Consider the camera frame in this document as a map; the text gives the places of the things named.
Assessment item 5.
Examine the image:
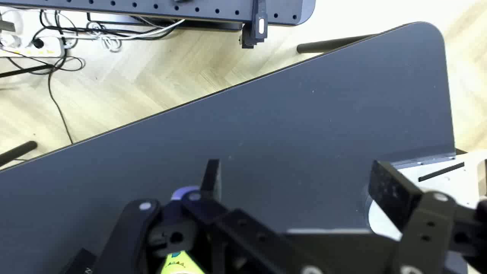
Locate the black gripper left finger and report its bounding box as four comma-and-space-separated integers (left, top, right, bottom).
200, 161, 223, 200

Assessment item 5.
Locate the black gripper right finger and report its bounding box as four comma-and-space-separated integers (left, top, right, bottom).
369, 161, 422, 231

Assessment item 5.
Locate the glue stick with yellow label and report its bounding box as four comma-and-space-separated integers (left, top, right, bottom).
160, 185, 206, 274

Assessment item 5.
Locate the white mandoline slicer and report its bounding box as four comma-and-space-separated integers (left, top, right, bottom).
367, 150, 487, 243

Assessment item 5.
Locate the black table leg foot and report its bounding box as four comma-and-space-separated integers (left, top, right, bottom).
0, 141, 39, 167

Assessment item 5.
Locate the white power strip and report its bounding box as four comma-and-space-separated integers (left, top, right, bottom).
0, 7, 62, 59

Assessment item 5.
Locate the black perforated metal rail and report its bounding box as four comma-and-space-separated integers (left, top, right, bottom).
0, 0, 317, 49

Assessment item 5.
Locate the black cable on floor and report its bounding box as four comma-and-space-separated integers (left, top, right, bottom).
0, 10, 89, 147

